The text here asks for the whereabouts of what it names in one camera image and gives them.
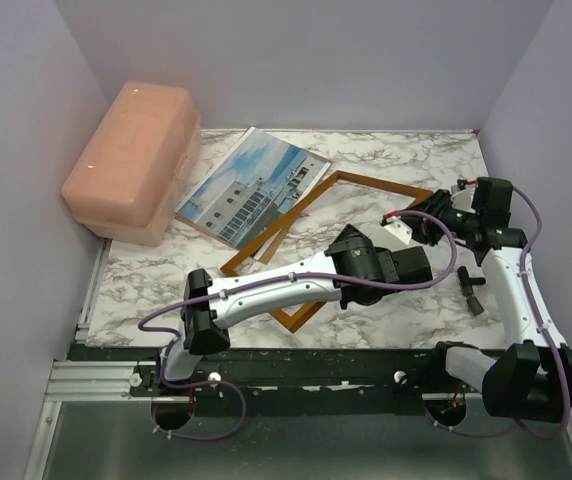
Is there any brown wooden picture frame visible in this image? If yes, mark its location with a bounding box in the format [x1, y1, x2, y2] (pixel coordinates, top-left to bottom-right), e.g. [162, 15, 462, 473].
[219, 169, 435, 335]

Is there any photo of white building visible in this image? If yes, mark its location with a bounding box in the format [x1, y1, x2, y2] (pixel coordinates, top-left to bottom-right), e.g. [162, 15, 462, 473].
[177, 127, 331, 250]

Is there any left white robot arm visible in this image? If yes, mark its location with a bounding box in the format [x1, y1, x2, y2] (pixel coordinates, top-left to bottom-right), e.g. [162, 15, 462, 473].
[153, 224, 432, 395]

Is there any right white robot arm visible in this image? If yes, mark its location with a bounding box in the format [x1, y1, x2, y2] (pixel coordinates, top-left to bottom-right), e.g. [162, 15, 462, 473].
[402, 177, 572, 424]

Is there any small black tool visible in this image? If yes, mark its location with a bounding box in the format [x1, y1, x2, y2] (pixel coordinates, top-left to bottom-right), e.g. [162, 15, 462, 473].
[457, 266, 486, 316]

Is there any pink translucent plastic storage box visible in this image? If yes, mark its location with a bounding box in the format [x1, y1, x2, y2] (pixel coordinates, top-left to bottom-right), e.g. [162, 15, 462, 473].
[61, 81, 201, 246]

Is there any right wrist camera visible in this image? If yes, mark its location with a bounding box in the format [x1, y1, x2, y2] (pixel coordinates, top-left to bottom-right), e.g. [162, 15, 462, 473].
[451, 178, 477, 212]

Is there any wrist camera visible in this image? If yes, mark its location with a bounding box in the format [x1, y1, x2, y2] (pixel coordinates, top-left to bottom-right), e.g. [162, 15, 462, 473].
[451, 178, 477, 212]
[381, 211, 412, 248]

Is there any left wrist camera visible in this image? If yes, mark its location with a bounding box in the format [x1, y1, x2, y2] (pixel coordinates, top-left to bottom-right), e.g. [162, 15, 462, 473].
[381, 211, 412, 248]

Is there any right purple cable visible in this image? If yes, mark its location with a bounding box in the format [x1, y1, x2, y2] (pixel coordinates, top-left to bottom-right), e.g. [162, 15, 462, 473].
[428, 185, 572, 441]

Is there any black mounting base rail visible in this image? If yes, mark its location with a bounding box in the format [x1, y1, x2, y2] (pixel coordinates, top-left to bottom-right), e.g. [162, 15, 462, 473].
[68, 344, 472, 418]

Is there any aluminium extrusion frame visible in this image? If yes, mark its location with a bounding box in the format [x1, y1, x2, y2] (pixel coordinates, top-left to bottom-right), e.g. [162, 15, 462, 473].
[20, 127, 572, 480]

